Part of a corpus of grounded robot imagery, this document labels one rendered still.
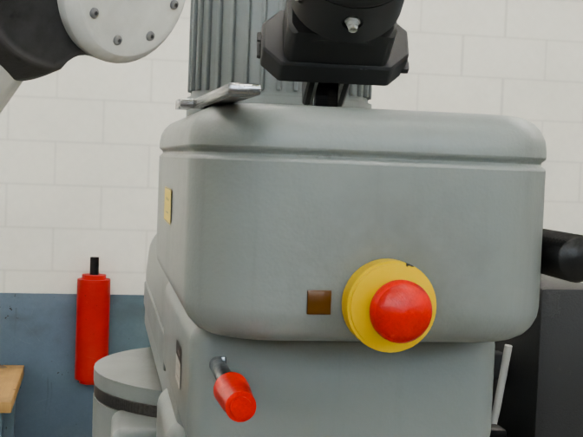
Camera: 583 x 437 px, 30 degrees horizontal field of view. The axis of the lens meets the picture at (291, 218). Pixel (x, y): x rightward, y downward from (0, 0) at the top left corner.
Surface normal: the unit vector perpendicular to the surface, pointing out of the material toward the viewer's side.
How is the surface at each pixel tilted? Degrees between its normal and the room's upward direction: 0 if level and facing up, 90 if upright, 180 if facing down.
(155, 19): 105
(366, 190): 90
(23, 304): 90
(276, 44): 60
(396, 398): 90
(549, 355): 90
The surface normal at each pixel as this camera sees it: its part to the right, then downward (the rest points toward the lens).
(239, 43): -0.45, 0.03
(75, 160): 0.18, 0.06
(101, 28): 0.73, 0.32
